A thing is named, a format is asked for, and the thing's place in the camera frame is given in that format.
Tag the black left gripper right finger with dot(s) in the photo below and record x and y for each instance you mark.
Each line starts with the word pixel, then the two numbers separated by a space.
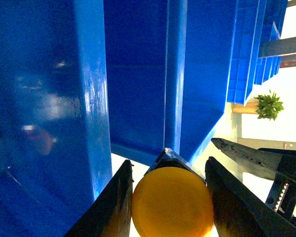
pixel 237 211

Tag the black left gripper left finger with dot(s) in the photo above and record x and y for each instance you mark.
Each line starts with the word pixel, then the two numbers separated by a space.
pixel 110 214

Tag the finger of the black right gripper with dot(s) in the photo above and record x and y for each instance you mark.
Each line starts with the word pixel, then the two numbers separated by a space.
pixel 256 162

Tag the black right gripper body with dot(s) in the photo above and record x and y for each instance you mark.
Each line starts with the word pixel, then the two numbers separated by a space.
pixel 282 198

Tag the yellow mushroom push button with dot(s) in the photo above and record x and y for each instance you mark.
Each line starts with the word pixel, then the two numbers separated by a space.
pixel 172 200

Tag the green potted plant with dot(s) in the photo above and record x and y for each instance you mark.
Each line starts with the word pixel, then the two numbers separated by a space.
pixel 269 106

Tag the blue middle bin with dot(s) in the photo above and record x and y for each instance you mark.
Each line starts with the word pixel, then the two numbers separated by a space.
pixel 168 67

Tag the blue source bin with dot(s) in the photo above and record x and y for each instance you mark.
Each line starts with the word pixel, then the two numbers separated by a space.
pixel 55 154

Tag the blue target bin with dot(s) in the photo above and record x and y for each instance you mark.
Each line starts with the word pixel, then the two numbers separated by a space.
pixel 257 21

